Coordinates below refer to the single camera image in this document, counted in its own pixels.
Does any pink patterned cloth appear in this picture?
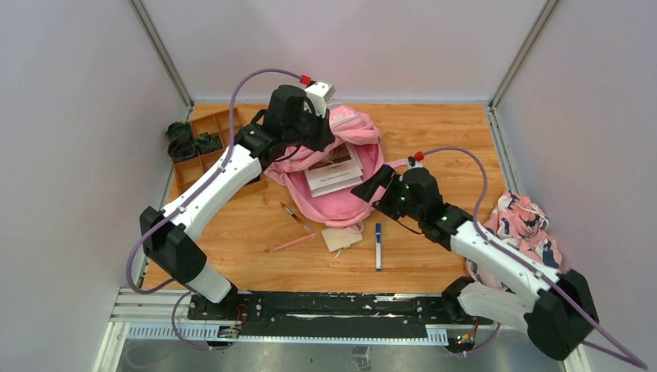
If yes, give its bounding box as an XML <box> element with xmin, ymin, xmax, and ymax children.
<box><xmin>483</xmin><ymin>191</ymin><xmax>562</xmax><ymax>270</ymax></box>

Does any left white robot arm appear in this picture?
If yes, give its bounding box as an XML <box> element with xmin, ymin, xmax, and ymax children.
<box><xmin>139</xmin><ymin>81</ymin><xmax>335</xmax><ymax>320</ymax></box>

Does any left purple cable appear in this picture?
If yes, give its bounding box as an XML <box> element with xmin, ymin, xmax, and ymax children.
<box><xmin>126</xmin><ymin>67</ymin><xmax>313</xmax><ymax>352</ymax></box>

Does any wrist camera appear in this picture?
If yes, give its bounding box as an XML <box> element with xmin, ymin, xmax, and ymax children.
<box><xmin>407</xmin><ymin>157</ymin><xmax>425</xmax><ymax>171</ymax></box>
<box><xmin>304</xmin><ymin>81</ymin><xmax>335</xmax><ymax>119</ymax></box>

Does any small beige notebook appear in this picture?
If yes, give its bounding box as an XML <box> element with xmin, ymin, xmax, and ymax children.
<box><xmin>321</xmin><ymin>227</ymin><xmax>363</xmax><ymax>252</ymax></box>

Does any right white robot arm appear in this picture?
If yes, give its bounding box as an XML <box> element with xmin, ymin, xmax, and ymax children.
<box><xmin>351</xmin><ymin>165</ymin><xmax>599</xmax><ymax>360</ymax></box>

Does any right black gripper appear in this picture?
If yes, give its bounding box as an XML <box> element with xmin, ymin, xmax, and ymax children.
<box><xmin>351</xmin><ymin>164</ymin><xmax>424</xmax><ymax>222</ymax></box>

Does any wooden compartment tray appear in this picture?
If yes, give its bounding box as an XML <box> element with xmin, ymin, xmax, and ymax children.
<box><xmin>169</xmin><ymin>105</ymin><xmax>267</xmax><ymax>201</ymax></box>

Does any white coffee cover book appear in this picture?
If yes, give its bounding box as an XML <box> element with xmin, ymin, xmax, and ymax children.
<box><xmin>304</xmin><ymin>143</ymin><xmax>363</xmax><ymax>198</ymax></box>

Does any purple cable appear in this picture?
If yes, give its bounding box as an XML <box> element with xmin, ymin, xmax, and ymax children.
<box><xmin>414</xmin><ymin>146</ymin><xmax>648</xmax><ymax>370</ymax></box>
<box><xmin>126</xmin><ymin>67</ymin><xmax>313</xmax><ymax>352</ymax></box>

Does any red gel pen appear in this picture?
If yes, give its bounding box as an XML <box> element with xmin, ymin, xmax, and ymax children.
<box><xmin>280</xmin><ymin>202</ymin><xmax>314</xmax><ymax>233</ymax></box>

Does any pink school backpack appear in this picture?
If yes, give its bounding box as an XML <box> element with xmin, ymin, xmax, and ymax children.
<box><xmin>263</xmin><ymin>103</ymin><xmax>408</xmax><ymax>228</ymax></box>

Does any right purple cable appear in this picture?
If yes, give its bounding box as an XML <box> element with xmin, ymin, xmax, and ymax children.
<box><xmin>414</xmin><ymin>146</ymin><xmax>648</xmax><ymax>370</ymax></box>

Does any dark rolled sock lower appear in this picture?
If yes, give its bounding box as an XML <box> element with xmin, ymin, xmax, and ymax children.
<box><xmin>167</xmin><ymin>138</ymin><xmax>198</xmax><ymax>163</ymax></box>

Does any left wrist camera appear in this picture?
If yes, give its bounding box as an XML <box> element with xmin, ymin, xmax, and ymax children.
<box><xmin>304</xmin><ymin>81</ymin><xmax>335</xmax><ymax>119</ymax></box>

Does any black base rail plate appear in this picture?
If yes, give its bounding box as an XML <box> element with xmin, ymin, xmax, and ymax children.
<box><xmin>187</xmin><ymin>291</ymin><xmax>492</xmax><ymax>339</ymax></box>

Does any pink pen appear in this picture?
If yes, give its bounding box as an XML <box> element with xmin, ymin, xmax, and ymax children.
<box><xmin>270</xmin><ymin>232</ymin><xmax>318</xmax><ymax>252</ymax></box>

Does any blue white marker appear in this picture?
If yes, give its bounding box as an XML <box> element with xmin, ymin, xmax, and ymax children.
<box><xmin>375</xmin><ymin>223</ymin><xmax>383</xmax><ymax>271</ymax></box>

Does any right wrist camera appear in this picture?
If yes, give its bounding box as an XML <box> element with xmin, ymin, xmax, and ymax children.
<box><xmin>407</xmin><ymin>157</ymin><xmax>425</xmax><ymax>171</ymax></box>

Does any dark rolled sock in tray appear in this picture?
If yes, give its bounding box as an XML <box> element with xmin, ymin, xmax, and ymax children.
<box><xmin>194</xmin><ymin>132</ymin><xmax>223</xmax><ymax>155</ymax></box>

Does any dark rolled sock upper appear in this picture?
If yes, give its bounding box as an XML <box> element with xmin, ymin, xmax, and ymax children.
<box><xmin>165</xmin><ymin>121</ymin><xmax>191</xmax><ymax>142</ymax></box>

